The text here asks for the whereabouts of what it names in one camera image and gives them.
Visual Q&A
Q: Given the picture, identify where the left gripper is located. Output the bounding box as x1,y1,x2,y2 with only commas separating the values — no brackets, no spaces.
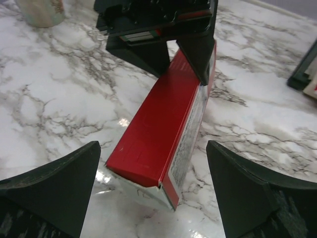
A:
94,0,218,84

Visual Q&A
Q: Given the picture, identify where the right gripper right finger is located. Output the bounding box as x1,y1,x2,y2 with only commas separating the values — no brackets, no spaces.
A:
206,140,317,238

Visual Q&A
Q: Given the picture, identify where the beige ceramic mug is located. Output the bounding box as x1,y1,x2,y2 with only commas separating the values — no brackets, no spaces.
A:
15,0,65,28

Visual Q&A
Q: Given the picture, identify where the black three-tier shelf rack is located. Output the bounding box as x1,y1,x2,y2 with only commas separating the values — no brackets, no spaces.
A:
287,40,317,99

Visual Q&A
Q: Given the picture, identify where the red toothpaste box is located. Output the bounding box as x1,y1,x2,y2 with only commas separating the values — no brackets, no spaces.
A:
106,51,211,211

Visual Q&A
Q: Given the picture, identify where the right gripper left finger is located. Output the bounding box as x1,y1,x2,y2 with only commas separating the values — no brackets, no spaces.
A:
0,141,101,238

